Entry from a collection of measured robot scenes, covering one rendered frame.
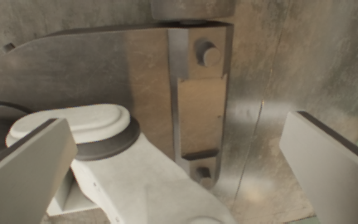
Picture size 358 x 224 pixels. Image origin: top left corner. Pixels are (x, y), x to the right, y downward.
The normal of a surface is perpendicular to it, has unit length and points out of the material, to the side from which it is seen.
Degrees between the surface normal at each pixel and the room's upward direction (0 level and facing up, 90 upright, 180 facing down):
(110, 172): 90
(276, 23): 0
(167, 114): 0
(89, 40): 0
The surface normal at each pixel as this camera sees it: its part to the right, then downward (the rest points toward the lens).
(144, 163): -0.04, -0.87
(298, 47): 0.19, 0.47
